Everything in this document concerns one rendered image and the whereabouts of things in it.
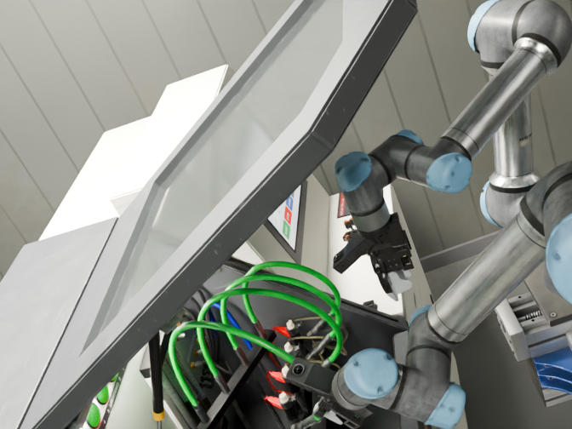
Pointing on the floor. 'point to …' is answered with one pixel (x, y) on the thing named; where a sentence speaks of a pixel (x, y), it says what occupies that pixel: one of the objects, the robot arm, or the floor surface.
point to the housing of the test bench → (57, 273)
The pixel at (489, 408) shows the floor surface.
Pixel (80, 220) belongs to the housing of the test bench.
